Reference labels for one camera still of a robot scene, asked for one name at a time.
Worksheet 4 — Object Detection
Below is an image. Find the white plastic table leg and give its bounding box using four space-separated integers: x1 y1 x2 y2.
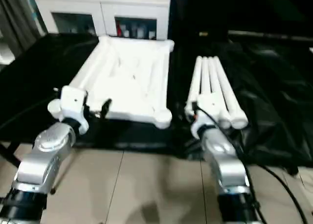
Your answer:
213 55 249 130
184 56 203 123
208 56 232 130
200 56 209 95

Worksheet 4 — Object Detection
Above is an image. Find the white plastic table top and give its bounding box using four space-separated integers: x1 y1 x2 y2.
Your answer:
47 35 176 130

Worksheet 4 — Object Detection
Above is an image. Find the black plastic mat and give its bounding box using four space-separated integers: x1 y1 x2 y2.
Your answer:
0 32 313 176

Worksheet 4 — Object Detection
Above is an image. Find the black metal stand leg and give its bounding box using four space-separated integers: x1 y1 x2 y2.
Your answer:
0 141 21 171

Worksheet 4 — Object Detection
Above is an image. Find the white glass-door cabinet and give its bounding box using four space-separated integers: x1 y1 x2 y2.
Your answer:
33 0 172 42

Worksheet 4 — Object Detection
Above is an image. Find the black speaker box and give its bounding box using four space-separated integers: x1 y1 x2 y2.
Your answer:
171 0 231 42

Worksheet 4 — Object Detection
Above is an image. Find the black television edge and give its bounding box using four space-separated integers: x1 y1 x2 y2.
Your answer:
228 29 313 39

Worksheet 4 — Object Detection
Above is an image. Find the grey curtain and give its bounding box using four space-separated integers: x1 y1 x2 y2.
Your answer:
0 0 48 66

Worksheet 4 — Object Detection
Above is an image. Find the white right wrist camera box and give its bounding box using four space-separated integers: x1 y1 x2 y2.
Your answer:
190 91 222 139

